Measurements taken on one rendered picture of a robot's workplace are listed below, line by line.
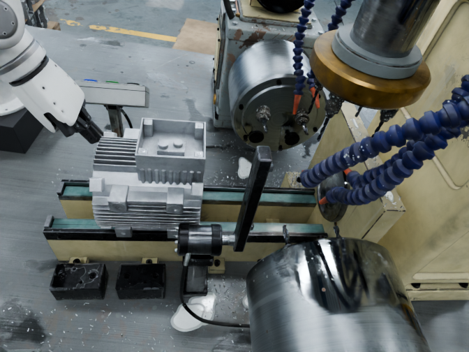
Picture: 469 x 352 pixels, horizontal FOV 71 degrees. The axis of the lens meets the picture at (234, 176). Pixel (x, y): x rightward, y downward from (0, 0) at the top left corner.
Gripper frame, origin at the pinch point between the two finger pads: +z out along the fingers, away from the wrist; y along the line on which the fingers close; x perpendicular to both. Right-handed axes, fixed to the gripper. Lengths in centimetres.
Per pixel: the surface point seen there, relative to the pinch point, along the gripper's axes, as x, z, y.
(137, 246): -3.3, 23.0, 13.1
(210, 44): -17, 99, -224
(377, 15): 53, -6, 9
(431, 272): 56, 49, 23
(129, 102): 2.5, 5.3, -15.0
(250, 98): 29.3, 16.6, -15.1
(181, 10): -48, 98, -322
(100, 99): -3.2, 1.8, -15.1
